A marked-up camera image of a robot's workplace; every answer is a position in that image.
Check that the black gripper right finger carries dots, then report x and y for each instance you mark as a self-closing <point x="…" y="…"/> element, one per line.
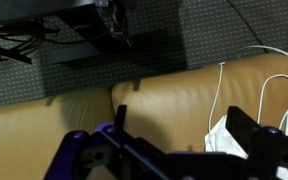
<point x="270" y="150"/>

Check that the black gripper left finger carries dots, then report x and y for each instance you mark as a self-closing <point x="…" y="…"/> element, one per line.
<point x="84" y="156"/>

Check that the tan leather sofa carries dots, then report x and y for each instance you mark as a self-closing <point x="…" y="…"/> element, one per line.
<point x="170" y="100"/>

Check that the white folded cloth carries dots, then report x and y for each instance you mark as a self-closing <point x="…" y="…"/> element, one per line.
<point x="220" y="140"/>

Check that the black robot cart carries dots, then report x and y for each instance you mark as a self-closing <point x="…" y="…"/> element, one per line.
<point x="84" y="23"/>

